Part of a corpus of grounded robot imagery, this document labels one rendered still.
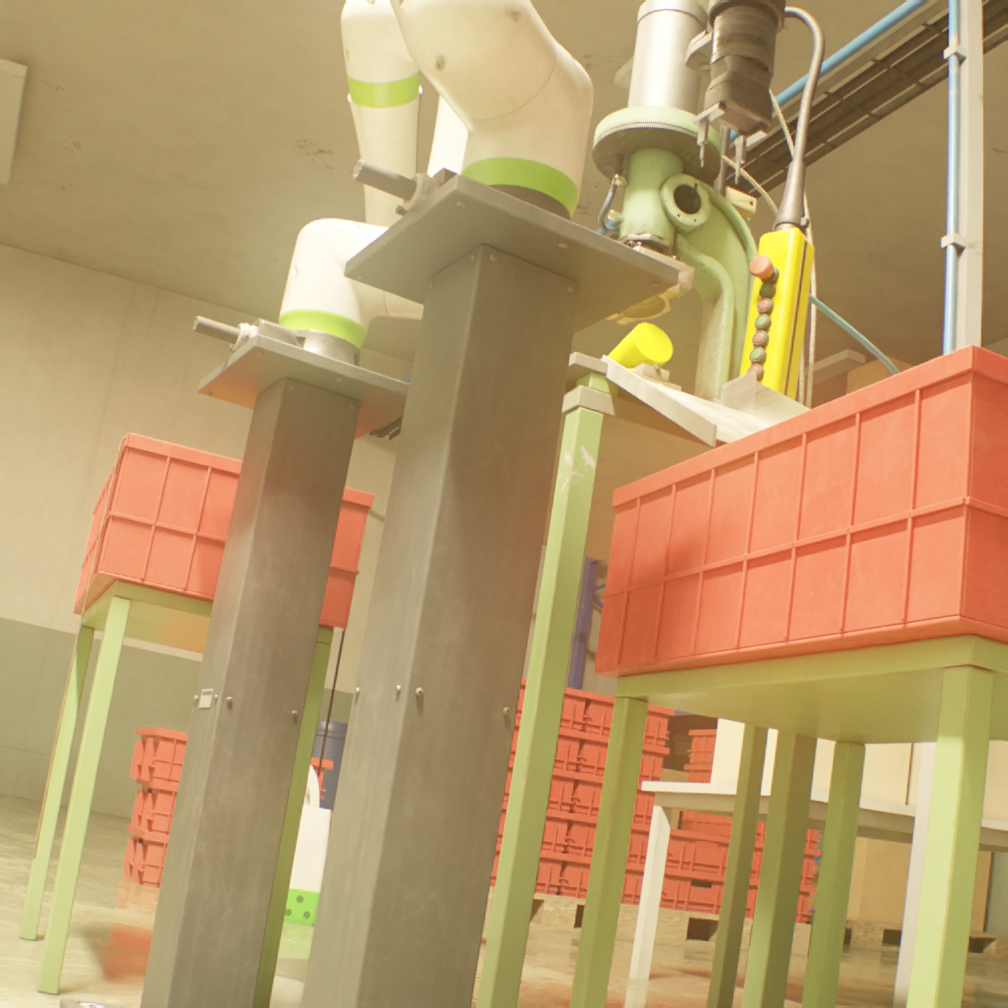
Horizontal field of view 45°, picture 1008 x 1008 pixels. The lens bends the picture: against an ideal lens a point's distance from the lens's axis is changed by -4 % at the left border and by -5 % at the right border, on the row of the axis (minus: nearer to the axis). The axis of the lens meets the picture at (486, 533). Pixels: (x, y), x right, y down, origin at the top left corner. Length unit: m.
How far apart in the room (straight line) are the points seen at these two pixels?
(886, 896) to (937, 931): 6.57
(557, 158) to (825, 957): 0.97
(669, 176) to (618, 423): 0.48
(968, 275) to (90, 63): 5.45
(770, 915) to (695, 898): 3.80
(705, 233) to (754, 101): 0.63
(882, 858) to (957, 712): 6.53
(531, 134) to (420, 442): 0.34
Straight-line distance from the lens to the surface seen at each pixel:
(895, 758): 3.37
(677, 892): 5.36
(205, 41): 7.19
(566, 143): 1.35
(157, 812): 4.06
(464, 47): 1.24
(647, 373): 1.86
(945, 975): 0.97
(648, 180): 2.05
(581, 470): 1.69
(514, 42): 1.26
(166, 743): 4.06
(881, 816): 3.32
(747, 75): 1.50
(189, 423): 10.27
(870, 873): 7.45
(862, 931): 7.20
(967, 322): 3.55
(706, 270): 2.05
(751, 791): 2.69
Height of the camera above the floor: 0.34
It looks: 14 degrees up
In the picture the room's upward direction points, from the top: 9 degrees clockwise
